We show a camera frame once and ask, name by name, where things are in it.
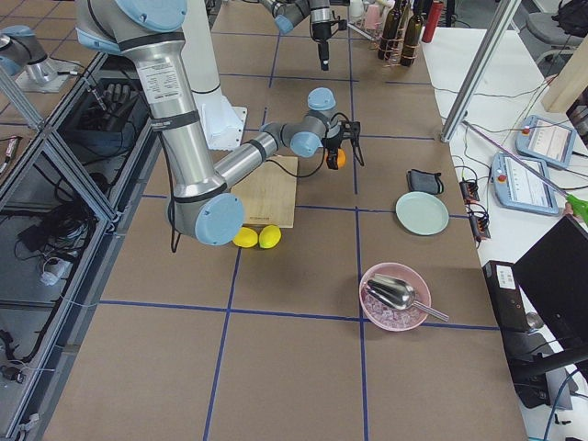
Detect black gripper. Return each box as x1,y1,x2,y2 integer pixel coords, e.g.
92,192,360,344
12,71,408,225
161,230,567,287
322,119,344,170
311,17,347,71

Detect orange fruit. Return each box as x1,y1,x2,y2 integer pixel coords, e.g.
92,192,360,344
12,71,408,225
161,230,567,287
338,148,346,170

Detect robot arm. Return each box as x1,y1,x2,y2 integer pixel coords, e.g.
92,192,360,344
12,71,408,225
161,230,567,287
75,1,345,245
260,0,347,71

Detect light green plate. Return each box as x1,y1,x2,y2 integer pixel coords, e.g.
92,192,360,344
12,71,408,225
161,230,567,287
395,191,449,236

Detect bamboo cutting board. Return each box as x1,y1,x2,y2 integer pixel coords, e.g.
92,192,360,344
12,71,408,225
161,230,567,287
232,156,299,228

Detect dark green wine bottle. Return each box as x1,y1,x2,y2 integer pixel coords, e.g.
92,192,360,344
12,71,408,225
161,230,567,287
400,0,424,67

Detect grey folded cloth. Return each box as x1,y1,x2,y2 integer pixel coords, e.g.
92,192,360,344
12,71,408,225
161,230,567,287
406,169,445,195

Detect yellow lemon upper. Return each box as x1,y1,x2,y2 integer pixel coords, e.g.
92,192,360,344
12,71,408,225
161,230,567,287
258,225,282,249

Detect yellow lemon near edge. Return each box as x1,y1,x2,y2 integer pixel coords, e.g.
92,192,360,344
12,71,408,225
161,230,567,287
232,227,258,248

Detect red cylinder bottle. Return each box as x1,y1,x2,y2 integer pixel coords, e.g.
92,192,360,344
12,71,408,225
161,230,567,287
422,0,445,43

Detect metal ice scoop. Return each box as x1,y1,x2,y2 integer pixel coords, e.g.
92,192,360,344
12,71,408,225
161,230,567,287
367,274,449,322

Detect pink bowl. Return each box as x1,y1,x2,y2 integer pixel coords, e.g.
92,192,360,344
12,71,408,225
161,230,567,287
359,263,432,332

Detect clear ice cubes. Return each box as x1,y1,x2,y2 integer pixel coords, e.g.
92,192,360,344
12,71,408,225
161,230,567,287
362,295,427,331

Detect teach pendant near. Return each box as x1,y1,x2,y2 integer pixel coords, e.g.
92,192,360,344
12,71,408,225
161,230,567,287
491,152,560,216

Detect teach pendant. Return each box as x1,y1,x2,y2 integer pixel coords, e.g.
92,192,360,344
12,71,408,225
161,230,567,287
515,115,577,170
491,152,560,216

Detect teach pendant far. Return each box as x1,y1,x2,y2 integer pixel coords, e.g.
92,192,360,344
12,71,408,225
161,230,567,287
515,115,577,170

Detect black computer monitor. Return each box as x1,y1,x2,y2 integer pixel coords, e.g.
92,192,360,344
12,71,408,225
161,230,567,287
514,215,587,348

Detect copper wire bottle rack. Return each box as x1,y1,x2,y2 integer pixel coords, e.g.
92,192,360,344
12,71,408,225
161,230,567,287
375,1,413,66

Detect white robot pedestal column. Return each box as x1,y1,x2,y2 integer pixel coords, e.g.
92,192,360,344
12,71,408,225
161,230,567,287
182,0,247,151

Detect aluminium frame post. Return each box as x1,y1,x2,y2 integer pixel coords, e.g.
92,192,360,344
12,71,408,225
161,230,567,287
440,0,522,143

